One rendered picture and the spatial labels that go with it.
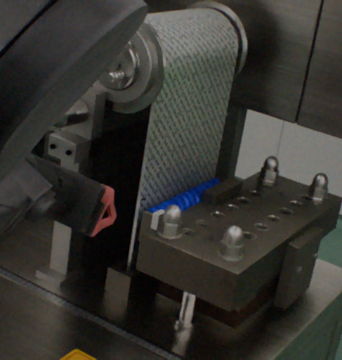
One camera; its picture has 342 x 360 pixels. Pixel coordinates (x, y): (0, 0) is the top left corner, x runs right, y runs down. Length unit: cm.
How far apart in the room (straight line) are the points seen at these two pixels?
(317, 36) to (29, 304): 63
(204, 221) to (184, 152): 12
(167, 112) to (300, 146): 284
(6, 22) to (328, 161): 371
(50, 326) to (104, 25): 90
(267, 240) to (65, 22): 95
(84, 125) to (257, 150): 297
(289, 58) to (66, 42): 113
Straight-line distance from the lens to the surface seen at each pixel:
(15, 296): 119
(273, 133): 402
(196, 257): 108
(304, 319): 125
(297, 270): 122
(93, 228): 100
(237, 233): 108
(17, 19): 24
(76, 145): 112
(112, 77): 108
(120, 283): 120
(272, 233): 120
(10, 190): 81
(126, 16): 25
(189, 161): 126
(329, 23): 132
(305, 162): 398
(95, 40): 24
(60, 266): 123
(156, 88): 110
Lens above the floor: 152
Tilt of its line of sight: 22 degrees down
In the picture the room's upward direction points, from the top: 9 degrees clockwise
